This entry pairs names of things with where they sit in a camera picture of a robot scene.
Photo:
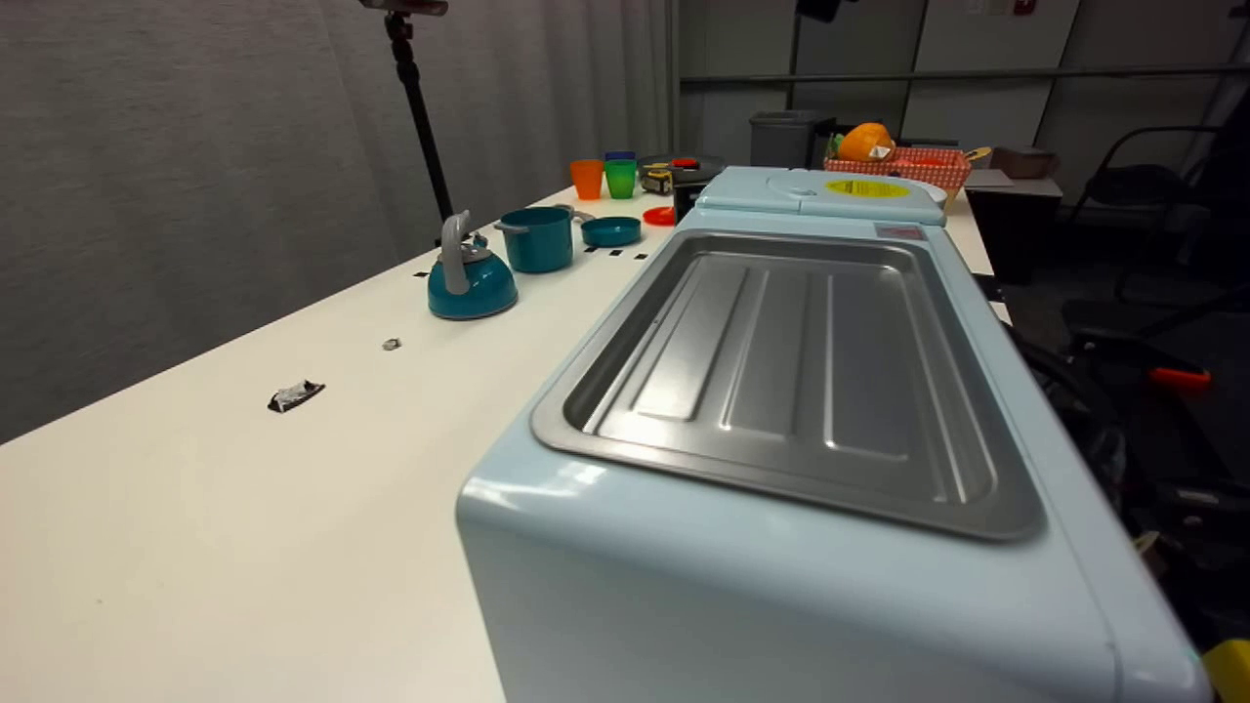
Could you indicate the small metal bracket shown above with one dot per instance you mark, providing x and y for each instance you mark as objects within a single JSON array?
[{"x": 293, "y": 396}]

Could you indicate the teal toy pot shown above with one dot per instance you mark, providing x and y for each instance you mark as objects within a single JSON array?
[{"x": 540, "y": 243}]

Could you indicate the red plastic basket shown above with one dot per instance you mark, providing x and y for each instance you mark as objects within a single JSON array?
[{"x": 931, "y": 170}]

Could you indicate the orange plastic cup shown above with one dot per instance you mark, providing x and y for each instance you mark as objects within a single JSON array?
[{"x": 586, "y": 181}]

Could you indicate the small red toy lid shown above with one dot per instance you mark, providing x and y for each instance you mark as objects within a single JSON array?
[{"x": 663, "y": 217}]

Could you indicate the teal toy pan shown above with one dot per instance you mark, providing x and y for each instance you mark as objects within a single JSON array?
[{"x": 609, "y": 231}]

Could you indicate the grey metal baking tray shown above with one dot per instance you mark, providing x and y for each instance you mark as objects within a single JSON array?
[{"x": 783, "y": 375}]

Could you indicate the multicoloured toy box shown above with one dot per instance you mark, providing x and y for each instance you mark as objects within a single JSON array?
[{"x": 658, "y": 177}]

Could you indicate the grey bin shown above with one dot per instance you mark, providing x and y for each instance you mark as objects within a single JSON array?
[{"x": 786, "y": 139}]

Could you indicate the green plastic cup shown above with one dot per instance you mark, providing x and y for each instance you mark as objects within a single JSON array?
[{"x": 624, "y": 177}]

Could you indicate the black plastic object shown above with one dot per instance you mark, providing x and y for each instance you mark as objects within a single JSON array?
[{"x": 689, "y": 183}]

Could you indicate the orange ball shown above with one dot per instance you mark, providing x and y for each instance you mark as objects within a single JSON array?
[{"x": 863, "y": 140}]

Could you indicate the black camera tripod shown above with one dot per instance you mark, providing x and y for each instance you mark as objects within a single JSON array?
[{"x": 415, "y": 103}]

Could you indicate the black chair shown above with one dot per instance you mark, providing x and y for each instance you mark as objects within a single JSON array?
[{"x": 1147, "y": 198}]

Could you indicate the yellow object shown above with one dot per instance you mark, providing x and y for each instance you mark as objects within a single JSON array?
[{"x": 1233, "y": 668}]

